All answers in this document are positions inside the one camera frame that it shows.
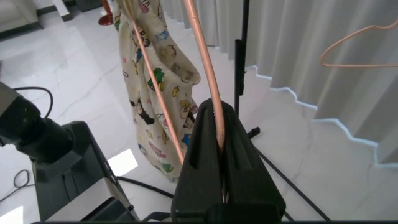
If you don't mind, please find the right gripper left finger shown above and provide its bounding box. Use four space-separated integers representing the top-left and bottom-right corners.
172 98 225 222

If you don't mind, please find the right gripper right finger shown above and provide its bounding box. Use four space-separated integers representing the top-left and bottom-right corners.
221 101 286 222

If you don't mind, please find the pink clothes hanger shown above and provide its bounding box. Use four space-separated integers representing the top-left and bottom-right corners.
320 19 398 68
122 0 227 166

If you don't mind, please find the cream printed garment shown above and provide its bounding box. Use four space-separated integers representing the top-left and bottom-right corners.
112 0 202 184

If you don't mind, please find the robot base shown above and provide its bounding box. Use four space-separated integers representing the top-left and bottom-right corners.
30 121 172 222

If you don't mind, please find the black clothes rack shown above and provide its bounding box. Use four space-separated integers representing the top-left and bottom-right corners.
233 0 333 222

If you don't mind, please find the red object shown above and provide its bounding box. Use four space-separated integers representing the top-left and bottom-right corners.
98 0 115 26

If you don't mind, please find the black cable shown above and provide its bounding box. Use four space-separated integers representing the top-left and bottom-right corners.
0 169 35 203
114 175 175 199
12 86 54 119

